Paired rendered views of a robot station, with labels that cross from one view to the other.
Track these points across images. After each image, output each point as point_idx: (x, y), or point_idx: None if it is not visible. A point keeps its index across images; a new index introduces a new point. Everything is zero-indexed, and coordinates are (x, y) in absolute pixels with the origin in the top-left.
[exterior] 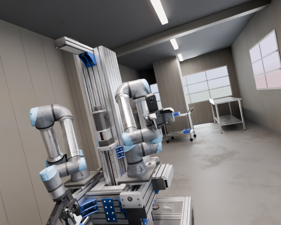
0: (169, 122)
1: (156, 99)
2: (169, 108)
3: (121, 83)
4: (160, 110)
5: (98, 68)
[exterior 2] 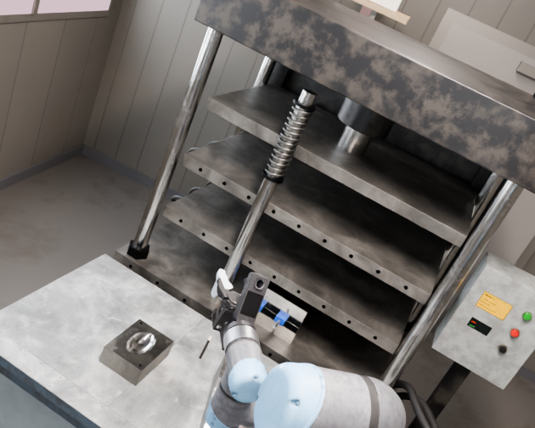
0: (213, 311)
1: (245, 282)
2: (223, 274)
3: (389, 387)
4: (235, 292)
5: None
